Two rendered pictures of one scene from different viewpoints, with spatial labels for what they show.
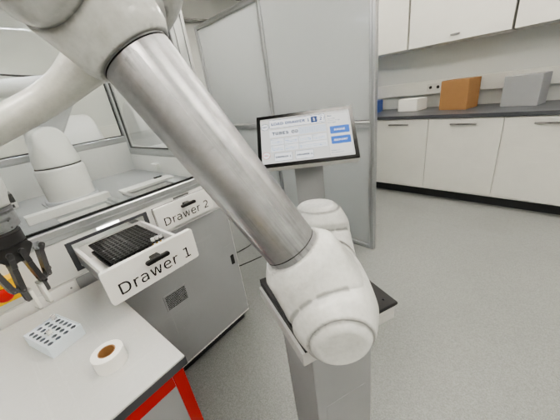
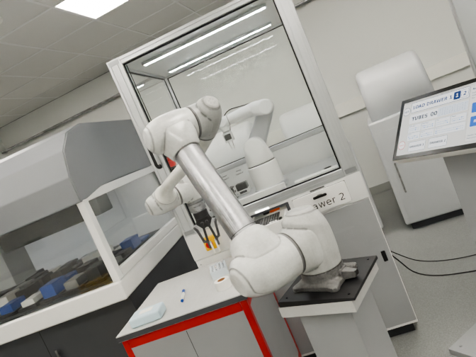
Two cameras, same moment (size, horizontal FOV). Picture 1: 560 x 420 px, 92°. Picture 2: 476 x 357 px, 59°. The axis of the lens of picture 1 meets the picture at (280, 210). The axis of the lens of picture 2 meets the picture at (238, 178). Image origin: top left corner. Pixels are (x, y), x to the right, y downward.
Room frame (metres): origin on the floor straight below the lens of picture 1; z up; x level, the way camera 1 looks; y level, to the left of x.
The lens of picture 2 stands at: (-0.27, -1.23, 1.38)
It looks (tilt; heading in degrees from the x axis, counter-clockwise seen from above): 6 degrees down; 58
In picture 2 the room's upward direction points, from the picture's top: 23 degrees counter-clockwise
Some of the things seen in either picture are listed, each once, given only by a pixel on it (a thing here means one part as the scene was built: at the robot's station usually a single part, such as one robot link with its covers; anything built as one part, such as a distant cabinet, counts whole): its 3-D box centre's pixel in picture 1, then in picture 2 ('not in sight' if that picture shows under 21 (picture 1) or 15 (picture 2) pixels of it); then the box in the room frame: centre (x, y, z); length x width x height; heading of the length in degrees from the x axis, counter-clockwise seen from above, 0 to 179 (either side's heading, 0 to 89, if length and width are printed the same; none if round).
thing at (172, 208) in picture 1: (185, 208); (321, 200); (1.18, 0.43, 0.87); 0.29 x 0.02 x 0.11; 138
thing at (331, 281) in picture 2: not in sight; (327, 271); (0.62, -0.10, 0.80); 0.22 x 0.18 x 0.06; 106
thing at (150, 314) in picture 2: not in sight; (147, 314); (0.17, 0.66, 0.78); 0.15 x 0.10 x 0.04; 140
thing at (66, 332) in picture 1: (55, 334); (219, 269); (0.59, 0.67, 0.78); 0.12 x 0.08 x 0.04; 62
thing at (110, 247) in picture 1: (128, 248); (265, 228); (0.87, 0.56, 0.87); 0.22 x 0.18 x 0.06; 48
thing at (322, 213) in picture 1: (318, 242); (307, 237); (0.60, -0.09, 0.94); 0.18 x 0.16 x 0.22; 176
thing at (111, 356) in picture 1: (109, 357); (222, 283); (0.48, 0.46, 0.78); 0.07 x 0.07 x 0.04
